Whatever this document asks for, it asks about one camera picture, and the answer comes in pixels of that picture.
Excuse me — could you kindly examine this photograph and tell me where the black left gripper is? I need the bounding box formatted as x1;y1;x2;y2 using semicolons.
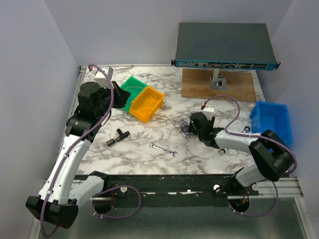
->
95;81;131;118

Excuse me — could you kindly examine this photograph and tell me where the blue cable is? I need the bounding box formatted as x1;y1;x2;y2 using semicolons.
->
124;86;147;110

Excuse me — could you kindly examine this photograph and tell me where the green plastic bin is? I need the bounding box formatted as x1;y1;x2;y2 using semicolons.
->
120;76;147;112

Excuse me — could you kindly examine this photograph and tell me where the yellow plastic bin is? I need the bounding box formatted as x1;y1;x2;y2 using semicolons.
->
129;86;164;123

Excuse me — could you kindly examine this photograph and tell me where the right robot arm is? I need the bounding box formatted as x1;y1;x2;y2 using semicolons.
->
188;112;296;195

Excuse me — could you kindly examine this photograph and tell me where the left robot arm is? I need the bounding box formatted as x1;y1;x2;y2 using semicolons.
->
25;82;131;229

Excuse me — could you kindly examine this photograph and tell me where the silver open-end wrench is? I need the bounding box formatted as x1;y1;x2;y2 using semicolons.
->
150;143;178;157

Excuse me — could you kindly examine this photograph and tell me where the wooden board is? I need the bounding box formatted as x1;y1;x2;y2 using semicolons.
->
181;68;257;102

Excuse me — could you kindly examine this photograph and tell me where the grey metal stand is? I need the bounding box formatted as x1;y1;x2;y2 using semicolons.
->
209;69;227;91

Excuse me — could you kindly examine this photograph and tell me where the blue plastic bin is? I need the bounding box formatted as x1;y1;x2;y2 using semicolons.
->
249;101;293;147

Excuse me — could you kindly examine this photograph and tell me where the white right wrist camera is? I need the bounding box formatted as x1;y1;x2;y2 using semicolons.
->
201;104;215;120

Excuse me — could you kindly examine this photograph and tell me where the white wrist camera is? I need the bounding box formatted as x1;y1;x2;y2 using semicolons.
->
94;66;114;88
201;104;215;120

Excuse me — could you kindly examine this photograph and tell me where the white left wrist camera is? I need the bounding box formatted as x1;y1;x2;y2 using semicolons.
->
94;66;114;88

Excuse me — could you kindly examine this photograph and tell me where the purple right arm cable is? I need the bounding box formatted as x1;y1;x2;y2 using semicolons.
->
201;95;299;217

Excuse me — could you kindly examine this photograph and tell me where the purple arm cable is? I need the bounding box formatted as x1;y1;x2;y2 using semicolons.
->
201;95;299;217
39;64;143;238

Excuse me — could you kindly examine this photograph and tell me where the black socket T-handle tool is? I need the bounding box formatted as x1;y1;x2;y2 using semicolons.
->
106;128;130;147

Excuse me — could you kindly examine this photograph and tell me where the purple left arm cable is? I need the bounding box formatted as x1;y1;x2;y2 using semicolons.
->
39;64;143;238

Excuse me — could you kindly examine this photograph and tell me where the network switch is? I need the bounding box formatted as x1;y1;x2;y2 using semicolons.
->
171;22;280;71

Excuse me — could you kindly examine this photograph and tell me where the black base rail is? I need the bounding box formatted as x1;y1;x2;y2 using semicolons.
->
91;171;259;213

